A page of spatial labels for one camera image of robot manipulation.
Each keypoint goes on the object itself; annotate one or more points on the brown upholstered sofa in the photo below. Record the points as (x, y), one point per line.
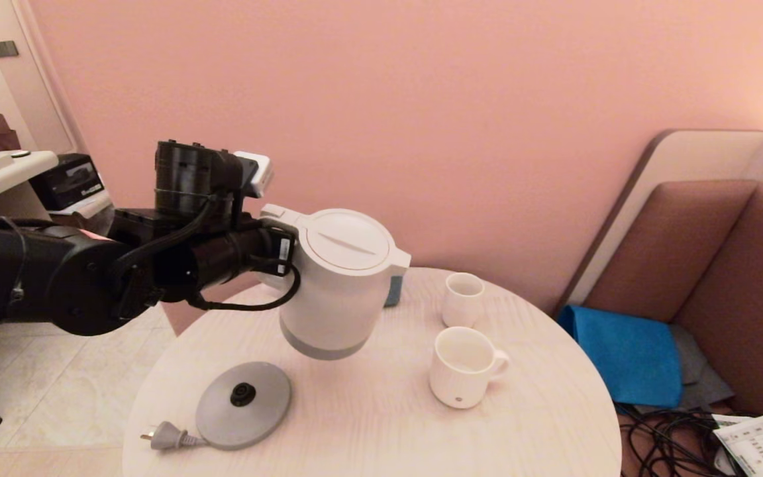
(739, 285)

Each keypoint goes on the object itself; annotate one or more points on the grey felt mat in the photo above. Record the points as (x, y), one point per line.
(693, 364)

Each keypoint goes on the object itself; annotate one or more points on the grey wall switch plate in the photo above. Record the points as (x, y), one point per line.
(4, 48)

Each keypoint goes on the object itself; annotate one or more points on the black box appliance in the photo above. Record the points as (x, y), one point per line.
(67, 182)

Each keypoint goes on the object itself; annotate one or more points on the grey round kettle base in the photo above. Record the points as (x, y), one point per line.
(265, 411)

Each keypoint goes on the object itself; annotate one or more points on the small white cup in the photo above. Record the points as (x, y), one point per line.
(462, 308)

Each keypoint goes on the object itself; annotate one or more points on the grey power plug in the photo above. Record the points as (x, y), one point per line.
(166, 437)

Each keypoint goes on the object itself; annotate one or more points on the grey tissue box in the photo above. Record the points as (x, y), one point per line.
(395, 291)

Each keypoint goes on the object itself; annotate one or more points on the white stool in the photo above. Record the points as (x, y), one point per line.
(87, 207)

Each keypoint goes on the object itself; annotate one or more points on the white electric kettle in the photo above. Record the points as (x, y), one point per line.
(342, 285)

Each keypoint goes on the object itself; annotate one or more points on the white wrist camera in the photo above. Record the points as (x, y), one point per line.
(259, 173)

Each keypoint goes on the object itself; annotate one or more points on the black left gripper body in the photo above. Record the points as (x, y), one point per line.
(196, 179)

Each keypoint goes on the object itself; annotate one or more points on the printed paper sheet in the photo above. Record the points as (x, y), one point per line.
(752, 447)

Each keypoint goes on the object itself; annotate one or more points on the blue cloth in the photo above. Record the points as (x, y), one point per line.
(626, 358)

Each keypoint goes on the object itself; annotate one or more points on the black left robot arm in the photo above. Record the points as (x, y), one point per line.
(77, 285)

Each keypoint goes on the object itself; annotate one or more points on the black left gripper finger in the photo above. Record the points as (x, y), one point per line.
(274, 252)

